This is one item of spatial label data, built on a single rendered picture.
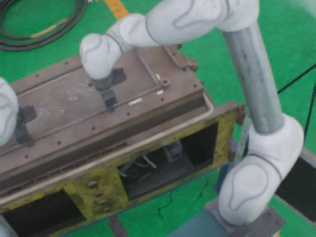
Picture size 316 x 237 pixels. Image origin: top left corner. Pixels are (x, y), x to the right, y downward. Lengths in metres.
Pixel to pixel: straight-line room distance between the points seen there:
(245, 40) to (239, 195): 0.44
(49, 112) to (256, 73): 0.94
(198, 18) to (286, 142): 0.57
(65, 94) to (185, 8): 1.00
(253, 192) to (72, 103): 0.88
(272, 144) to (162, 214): 1.72
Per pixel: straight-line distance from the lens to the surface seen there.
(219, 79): 3.38
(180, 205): 2.78
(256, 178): 1.10
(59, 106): 1.62
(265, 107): 1.09
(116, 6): 4.18
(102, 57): 1.26
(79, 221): 2.06
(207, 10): 0.75
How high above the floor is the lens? 2.62
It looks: 55 degrees down
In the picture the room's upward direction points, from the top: 8 degrees counter-clockwise
